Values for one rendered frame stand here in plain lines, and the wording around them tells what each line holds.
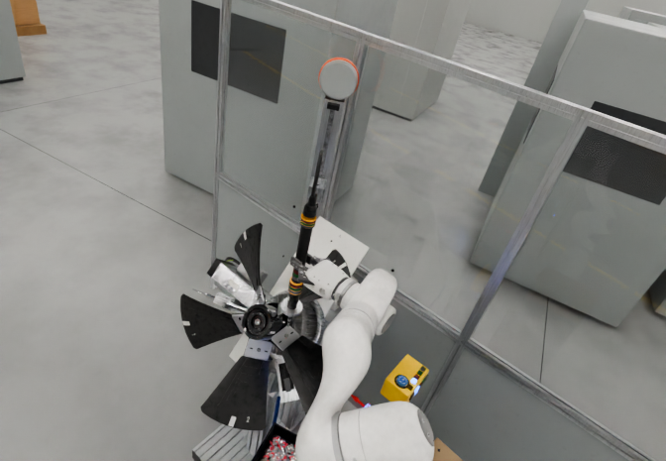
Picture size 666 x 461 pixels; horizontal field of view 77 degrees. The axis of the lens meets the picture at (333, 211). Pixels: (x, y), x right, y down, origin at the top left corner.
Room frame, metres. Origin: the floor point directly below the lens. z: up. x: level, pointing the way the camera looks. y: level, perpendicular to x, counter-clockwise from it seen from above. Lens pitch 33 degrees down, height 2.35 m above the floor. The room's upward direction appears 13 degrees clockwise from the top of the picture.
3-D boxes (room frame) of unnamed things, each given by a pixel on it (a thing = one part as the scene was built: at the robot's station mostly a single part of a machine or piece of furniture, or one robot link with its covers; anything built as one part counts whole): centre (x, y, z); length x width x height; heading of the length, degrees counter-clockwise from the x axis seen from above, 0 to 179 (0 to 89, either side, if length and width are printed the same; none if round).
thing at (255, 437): (1.12, 0.12, 0.45); 0.09 x 0.04 x 0.91; 57
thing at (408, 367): (1.01, -0.40, 1.02); 0.16 x 0.10 x 0.11; 147
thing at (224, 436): (1.20, 0.07, 0.04); 0.62 x 0.46 x 0.08; 147
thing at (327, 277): (0.90, -0.03, 1.53); 0.11 x 0.10 x 0.07; 58
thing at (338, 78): (1.68, 0.09, 1.88); 0.17 x 0.15 x 0.16; 57
